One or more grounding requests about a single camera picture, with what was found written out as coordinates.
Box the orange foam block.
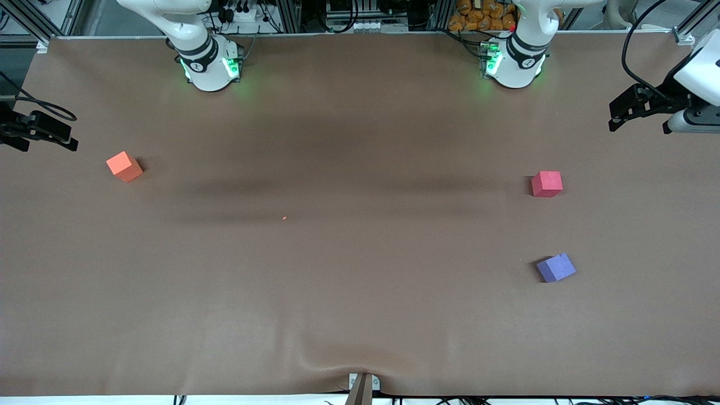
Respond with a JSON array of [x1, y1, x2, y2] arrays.
[[106, 151, 143, 183]]

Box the beige rounded object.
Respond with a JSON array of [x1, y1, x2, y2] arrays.
[[605, 0, 639, 32]]

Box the red foam block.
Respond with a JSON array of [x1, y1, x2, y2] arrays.
[[531, 171, 564, 198]]

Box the purple foam block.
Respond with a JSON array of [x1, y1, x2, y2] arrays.
[[536, 253, 577, 283]]

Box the orange mesh bag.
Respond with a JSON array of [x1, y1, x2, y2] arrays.
[[448, 0, 517, 32]]

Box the white power strip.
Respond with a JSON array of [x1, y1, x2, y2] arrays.
[[225, 4, 265, 23]]

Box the brown table mat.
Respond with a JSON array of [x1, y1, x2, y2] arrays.
[[0, 33, 720, 397]]

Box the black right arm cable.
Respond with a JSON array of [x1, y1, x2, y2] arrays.
[[0, 70, 78, 122]]

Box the diagonal aluminium frame strut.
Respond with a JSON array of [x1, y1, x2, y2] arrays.
[[8, 0, 52, 47], [674, 0, 720, 44]]

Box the aluminium frame post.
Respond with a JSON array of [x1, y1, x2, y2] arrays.
[[433, 0, 453, 32], [278, 0, 302, 33]]

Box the small metal bracket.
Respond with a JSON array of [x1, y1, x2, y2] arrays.
[[349, 373, 381, 392]]

